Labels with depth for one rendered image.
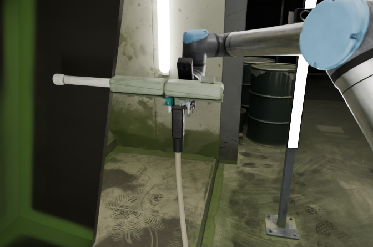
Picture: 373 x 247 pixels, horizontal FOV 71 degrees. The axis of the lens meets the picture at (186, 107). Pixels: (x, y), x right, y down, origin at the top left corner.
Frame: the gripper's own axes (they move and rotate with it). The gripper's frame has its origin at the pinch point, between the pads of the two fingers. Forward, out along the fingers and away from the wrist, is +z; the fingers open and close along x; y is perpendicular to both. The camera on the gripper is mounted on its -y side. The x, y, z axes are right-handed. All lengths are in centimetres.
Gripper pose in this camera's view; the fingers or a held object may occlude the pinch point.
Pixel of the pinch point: (176, 99)
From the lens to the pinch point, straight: 70.6
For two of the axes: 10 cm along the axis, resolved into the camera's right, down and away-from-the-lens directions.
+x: -9.9, -0.8, 1.5
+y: -0.2, 9.3, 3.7
